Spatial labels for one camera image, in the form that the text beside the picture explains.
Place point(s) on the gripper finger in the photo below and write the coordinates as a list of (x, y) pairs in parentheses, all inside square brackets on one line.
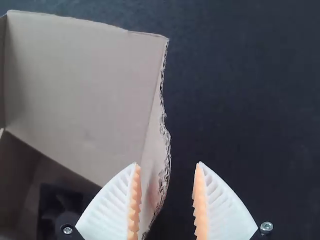
[(110, 207), (217, 207)]

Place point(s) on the cardboard box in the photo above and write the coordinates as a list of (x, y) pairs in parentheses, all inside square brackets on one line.
[(82, 87)]

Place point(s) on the black square fan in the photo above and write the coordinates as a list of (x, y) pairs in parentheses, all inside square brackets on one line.
[(56, 200)]

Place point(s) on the black mat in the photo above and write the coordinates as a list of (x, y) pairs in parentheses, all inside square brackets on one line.
[(250, 95)]

